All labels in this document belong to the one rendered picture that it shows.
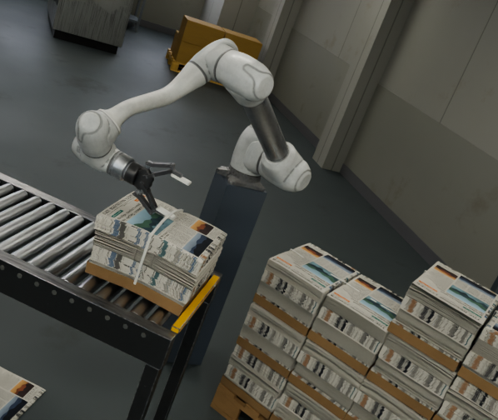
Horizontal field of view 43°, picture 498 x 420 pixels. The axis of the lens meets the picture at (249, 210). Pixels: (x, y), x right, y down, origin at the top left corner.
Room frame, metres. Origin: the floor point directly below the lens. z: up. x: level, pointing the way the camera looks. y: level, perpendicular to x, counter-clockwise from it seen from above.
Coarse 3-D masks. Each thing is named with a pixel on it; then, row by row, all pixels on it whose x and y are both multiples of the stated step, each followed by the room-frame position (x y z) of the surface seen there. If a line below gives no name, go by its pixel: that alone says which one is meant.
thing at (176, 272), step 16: (192, 224) 2.06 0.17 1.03; (208, 224) 2.11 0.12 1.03; (160, 240) 1.85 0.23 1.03; (176, 240) 1.89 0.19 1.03; (192, 240) 1.94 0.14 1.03; (208, 240) 1.99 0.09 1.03; (224, 240) 2.09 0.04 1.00; (160, 256) 1.84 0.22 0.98; (176, 256) 1.84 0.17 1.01; (192, 256) 1.84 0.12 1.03; (208, 256) 1.91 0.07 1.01; (160, 272) 1.85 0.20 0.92; (176, 272) 1.84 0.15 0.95; (192, 272) 1.83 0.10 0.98; (208, 272) 2.03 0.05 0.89; (160, 288) 1.85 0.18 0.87; (176, 288) 1.84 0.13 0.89; (192, 288) 1.84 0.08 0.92
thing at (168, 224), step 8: (176, 208) 2.13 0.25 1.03; (184, 216) 2.10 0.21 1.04; (152, 224) 1.94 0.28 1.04; (168, 224) 1.98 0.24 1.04; (176, 224) 2.00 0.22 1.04; (144, 232) 1.86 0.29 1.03; (160, 232) 1.90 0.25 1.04; (144, 240) 1.86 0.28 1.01; (152, 240) 1.86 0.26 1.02; (144, 248) 1.86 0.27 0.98; (152, 248) 1.85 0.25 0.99; (136, 256) 1.86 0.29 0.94; (152, 256) 1.86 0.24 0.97; (136, 264) 1.87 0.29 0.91; (144, 264) 1.86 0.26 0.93; (136, 272) 1.87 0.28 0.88; (144, 272) 1.86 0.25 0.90; (144, 280) 1.86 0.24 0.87
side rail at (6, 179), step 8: (0, 176) 2.35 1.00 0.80; (16, 184) 2.33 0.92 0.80; (24, 184) 2.35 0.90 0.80; (32, 192) 2.31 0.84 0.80; (40, 192) 2.33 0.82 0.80; (48, 200) 2.30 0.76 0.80; (56, 200) 2.32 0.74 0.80; (64, 208) 2.28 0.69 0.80; (72, 208) 2.30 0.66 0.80; (72, 216) 2.28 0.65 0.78; (88, 216) 2.29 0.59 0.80; (72, 232) 2.28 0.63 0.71; (216, 272) 2.23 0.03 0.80; (208, 280) 2.19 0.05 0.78; (216, 288) 2.20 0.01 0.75; (208, 296) 2.19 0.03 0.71
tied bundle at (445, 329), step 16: (416, 288) 2.21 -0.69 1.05; (416, 304) 2.20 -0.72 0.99; (432, 304) 2.17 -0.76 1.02; (496, 304) 2.32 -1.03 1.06; (400, 320) 2.20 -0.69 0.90; (416, 320) 2.18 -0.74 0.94; (432, 320) 2.16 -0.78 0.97; (448, 320) 2.14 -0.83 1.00; (464, 320) 2.12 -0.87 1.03; (416, 336) 2.17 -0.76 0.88; (432, 336) 2.15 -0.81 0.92; (448, 336) 2.13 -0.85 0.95; (464, 336) 2.11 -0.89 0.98; (448, 352) 2.11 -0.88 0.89; (464, 352) 2.09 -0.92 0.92
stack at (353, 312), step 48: (288, 288) 2.41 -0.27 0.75; (336, 288) 2.43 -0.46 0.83; (384, 288) 2.60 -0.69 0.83; (240, 336) 2.47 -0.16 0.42; (288, 336) 2.38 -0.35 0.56; (336, 336) 2.30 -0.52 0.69; (384, 336) 2.22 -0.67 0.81; (240, 384) 2.44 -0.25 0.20; (288, 384) 2.34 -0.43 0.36; (336, 384) 2.25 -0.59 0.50; (432, 384) 2.12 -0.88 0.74
